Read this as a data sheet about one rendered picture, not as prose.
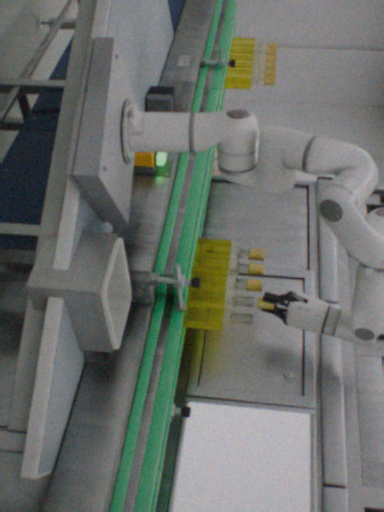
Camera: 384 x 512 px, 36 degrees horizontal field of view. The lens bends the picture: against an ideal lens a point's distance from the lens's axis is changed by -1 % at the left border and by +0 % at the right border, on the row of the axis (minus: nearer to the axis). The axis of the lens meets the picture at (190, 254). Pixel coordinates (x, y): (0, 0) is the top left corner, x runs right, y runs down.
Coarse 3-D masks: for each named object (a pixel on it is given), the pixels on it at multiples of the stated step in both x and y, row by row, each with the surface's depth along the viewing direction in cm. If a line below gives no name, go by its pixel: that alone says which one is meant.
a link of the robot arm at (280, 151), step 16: (272, 128) 132; (288, 128) 131; (272, 144) 130; (288, 144) 128; (304, 144) 127; (272, 160) 131; (288, 160) 129; (224, 176) 142; (240, 176) 140; (256, 176) 137; (272, 176) 134; (288, 176) 134; (272, 192) 137
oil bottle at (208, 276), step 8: (192, 272) 163; (200, 272) 163; (208, 272) 163; (216, 272) 163; (224, 272) 163; (232, 272) 163; (208, 280) 161; (216, 280) 161; (224, 280) 161; (232, 280) 161; (232, 288) 161
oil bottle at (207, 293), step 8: (192, 288) 159; (200, 288) 159; (208, 288) 159; (216, 288) 159; (224, 288) 159; (192, 296) 157; (200, 296) 157; (208, 296) 157; (216, 296) 157; (224, 296) 157; (232, 296) 157; (232, 304) 157
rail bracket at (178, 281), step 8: (176, 264) 141; (152, 272) 145; (176, 272) 142; (152, 280) 144; (160, 280) 145; (168, 280) 144; (176, 280) 143; (184, 280) 144; (192, 280) 144; (200, 280) 143; (176, 304) 152; (184, 304) 152
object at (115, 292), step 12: (120, 240) 129; (120, 252) 134; (108, 264) 125; (120, 264) 137; (108, 276) 122; (120, 276) 140; (108, 288) 143; (120, 288) 143; (108, 300) 144; (120, 300) 144; (108, 312) 124; (120, 312) 142; (108, 324) 127; (120, 324) 140; (120, 336) 137
